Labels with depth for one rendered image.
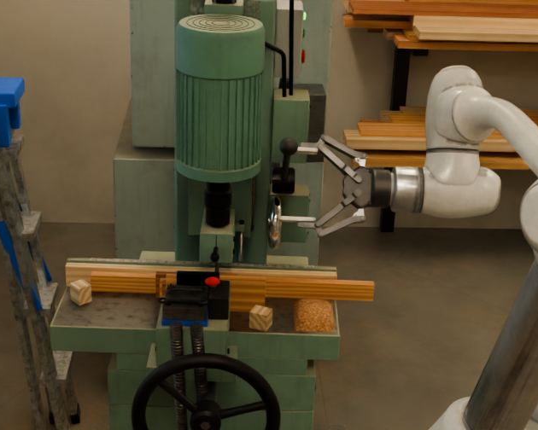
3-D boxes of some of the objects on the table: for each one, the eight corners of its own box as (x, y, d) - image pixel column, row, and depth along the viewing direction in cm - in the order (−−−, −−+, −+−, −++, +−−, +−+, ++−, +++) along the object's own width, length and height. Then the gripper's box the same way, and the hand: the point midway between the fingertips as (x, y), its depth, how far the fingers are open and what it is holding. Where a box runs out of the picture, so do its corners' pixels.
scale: (89, 260, 219) (89, 260, 219) (90, 258, 220) (90, 258, 220) (314, 268, 219) (314, 268, 219) (313, 265, 221) (313, 265, 221)
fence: (67, 281, 221) (67, 259, 219) (69, 278, 223) (67, 257, 220) (335, 291, 222) (336, 270, 219) (335, 287, 223) (336, 266, 221)
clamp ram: (173, 325, 204) (173, 287, 201) (177, 307, 211) (177, 270, 208) (217, 327, 204) (218, 288, 201) (219, 309, 211) (219, 271, 208)
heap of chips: (294, 330, 205) (295, 319, 204) (293, 301, 216) (294, 290, 215) (335, 332, 205) (336, 320, 204) (331, 303, 217) (332, 292, 215)
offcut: (254, 320, 208) (255, 304, 207) (271, 324, 207) (272, 308, 206) (248, 328, 205) (248, 311, 204) (266, 332, 204) (266, 316, 203)
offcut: (91, 301, 213) (91, 284, 212) (79, 305, 211) (78, 289, 210) (83, 294, 216) (82, 278, 214) (70, 299, 214) (69, 282, 212)
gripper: (386, 254, 194) (277, 249, 194) (388, 130, 198) (282, 126, 198) (391, 250, 187) (277, 245, 187) (394, 122, 190) (283, 117, 190)
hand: (286, 184), depth 192 cm, fingers open, 13 cm apart
